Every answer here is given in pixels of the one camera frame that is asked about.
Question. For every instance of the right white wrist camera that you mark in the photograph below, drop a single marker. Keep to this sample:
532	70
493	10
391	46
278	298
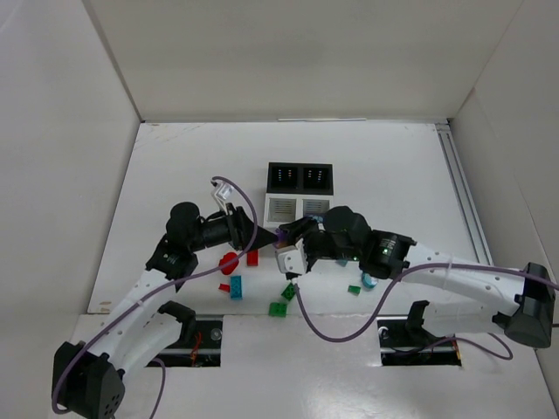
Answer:
292	259

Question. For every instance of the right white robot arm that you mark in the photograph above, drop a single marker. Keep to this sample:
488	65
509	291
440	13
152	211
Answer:
518	303

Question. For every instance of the blue oval printed lego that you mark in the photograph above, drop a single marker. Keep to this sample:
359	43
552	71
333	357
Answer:
368	282

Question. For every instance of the white two-compartment container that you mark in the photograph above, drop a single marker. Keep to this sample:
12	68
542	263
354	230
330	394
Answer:
287	208

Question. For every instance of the aluminium rail on right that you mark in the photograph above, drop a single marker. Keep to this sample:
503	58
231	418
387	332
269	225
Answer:
463	194

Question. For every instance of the dark green lego brick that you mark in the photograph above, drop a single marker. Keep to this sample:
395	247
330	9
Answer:
289	292

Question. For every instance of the teal long lego brick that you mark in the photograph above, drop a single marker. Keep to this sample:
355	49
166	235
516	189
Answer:
236	288

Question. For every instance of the small green flat lego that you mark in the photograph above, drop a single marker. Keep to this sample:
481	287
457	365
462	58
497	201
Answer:
354	289

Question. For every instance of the red heart-shaped lego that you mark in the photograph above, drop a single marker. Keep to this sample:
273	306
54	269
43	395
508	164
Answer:
228	263

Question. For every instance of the light green lego brick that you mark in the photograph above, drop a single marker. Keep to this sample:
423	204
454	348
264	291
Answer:
277	309

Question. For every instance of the purple rounded lego brick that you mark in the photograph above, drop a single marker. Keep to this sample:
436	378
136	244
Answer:
282	239

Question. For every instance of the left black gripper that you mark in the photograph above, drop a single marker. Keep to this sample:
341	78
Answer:
238	227

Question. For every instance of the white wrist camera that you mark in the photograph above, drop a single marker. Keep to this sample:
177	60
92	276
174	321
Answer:
292	259
221	194

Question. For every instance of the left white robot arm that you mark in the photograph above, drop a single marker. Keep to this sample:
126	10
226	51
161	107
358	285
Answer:
89	378

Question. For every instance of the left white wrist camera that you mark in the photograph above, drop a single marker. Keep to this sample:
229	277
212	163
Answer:
221	194

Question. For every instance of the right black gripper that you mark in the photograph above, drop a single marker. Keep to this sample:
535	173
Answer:
312	241

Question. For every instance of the red rectangular lego brick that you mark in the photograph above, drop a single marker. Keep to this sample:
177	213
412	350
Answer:
252	258

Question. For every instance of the black two-compartment container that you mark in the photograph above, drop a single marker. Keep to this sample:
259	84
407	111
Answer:
300	178

